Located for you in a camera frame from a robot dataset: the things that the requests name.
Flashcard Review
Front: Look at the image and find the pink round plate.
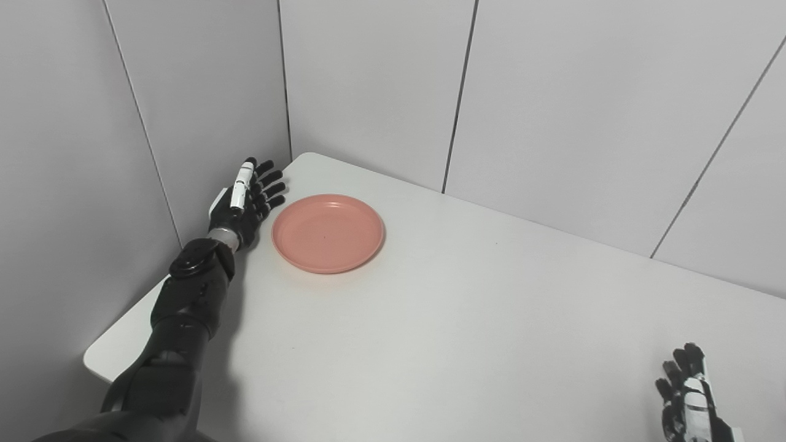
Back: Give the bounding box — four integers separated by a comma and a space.
271, 194, 386, 275

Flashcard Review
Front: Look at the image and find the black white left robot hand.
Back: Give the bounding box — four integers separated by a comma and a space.
209, 157, 287, 249

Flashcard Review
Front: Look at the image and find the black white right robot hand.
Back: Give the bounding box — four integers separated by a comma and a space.
655, 343, 745, 442

